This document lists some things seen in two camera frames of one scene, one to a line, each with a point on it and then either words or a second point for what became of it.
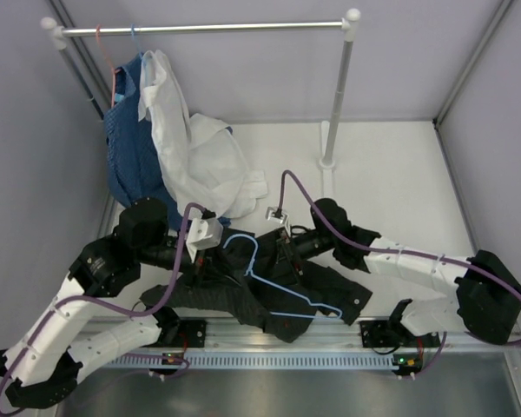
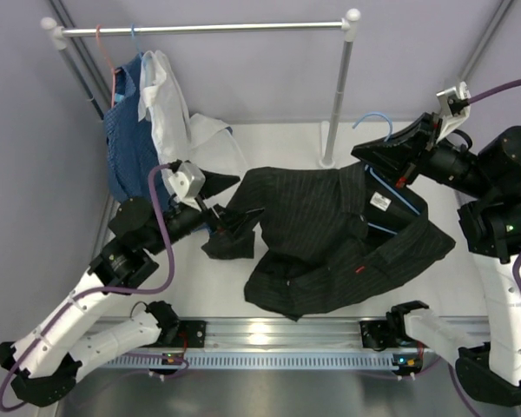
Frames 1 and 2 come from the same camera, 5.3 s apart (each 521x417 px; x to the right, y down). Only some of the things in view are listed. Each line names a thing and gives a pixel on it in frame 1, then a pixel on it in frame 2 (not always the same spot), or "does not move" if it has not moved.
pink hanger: [114, 69] does not move
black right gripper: [287, 254] -> [403, 152]
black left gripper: [210, 274] -> [234, 223]
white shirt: [201, 158] does not move
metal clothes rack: [352, 18] does not move
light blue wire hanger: [249, 272] -> [390, 190]
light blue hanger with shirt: [144, 65] does not move
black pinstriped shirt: [266, 282] -> [325, 237]
